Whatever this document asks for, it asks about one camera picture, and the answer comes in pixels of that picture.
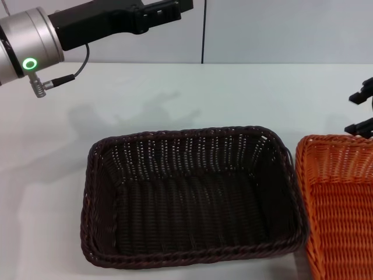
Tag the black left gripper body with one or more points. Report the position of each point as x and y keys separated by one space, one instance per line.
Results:
x=96 y=23

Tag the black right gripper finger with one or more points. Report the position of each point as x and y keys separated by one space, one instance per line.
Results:
x=362 y=127
x=365 y=91

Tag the dark brown wicker basket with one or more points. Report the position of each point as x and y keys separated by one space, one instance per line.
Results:
x=192 y=204

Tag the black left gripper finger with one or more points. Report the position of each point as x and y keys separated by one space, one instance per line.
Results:
x=158 y=16
x=186 y=5

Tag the orange wicker basket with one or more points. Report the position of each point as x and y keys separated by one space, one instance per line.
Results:
x=341 y=210

